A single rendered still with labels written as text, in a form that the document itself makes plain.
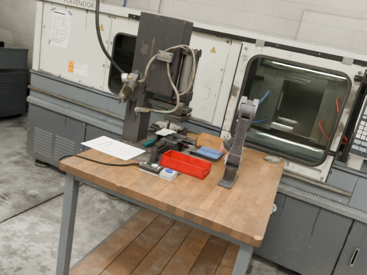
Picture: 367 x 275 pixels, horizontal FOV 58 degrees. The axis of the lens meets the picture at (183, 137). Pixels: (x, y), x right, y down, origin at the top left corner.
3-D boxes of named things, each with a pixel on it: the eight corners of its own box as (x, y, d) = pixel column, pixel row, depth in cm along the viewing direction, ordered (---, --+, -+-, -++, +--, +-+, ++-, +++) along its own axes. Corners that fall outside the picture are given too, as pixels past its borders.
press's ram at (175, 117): (179, 129, 184) (190, 77, 175) (139, 117, 192) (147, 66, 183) (190, 124, 200) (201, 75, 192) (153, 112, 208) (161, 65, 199)
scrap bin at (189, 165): (202, 180, 168) (205, 169, 167) (159, 165, 176) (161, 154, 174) (209, 173, 179) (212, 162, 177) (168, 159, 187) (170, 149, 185)
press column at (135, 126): (136, 143, 200) (158, 15, 178) (119, 137, 204) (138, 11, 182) (147, 138, 213) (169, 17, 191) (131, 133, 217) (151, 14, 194)
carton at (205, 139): (231, 158, 212) (234, 147, 209) (195, 147, 219) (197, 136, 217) (235, 153, 223) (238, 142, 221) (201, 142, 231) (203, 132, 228)
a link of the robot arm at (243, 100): (237, 120, 193) (242, 90, 166) (252, 124, 191) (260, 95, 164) (231, 138, 188) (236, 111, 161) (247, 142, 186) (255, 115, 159)
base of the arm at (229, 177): (220, 171, 164) (234, 175, 162) (229, 160, 182) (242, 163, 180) (217, 185, 166) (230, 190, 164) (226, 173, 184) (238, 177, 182)
